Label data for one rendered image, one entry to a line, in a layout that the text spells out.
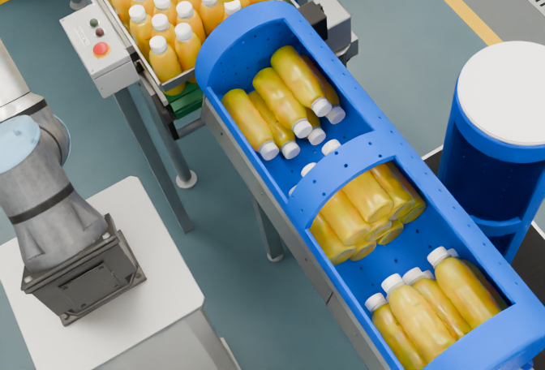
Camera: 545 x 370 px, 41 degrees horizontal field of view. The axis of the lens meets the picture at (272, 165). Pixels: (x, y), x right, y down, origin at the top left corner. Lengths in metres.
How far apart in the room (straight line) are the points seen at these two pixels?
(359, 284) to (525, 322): 0.38
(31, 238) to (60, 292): 0.11
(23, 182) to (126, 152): 1.72
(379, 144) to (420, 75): 1.62
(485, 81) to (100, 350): 1.00
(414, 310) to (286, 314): 1.23
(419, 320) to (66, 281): 0.61
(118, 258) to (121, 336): 0.16
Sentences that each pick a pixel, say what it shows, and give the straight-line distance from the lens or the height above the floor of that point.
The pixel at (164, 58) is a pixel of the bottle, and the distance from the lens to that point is 1.77.
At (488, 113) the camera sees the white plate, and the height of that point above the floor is 1.04.
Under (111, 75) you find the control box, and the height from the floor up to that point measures 1.07.
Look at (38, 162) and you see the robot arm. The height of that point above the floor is 1.43.
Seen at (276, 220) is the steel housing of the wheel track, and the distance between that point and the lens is 1.70.
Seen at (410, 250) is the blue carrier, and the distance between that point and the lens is 1.56.
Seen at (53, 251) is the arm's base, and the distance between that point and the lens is 1.23.
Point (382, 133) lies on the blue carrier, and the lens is 1.40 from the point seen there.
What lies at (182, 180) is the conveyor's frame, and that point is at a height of 0.04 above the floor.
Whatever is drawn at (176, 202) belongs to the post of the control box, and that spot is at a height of 0.24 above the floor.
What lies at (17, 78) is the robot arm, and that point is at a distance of 1.37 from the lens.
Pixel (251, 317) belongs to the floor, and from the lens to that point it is 2.54.
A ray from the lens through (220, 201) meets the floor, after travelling 2.72.
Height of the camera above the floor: 2.40
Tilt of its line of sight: 60 degrees down
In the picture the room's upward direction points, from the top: 12 degrees counter-clockwise
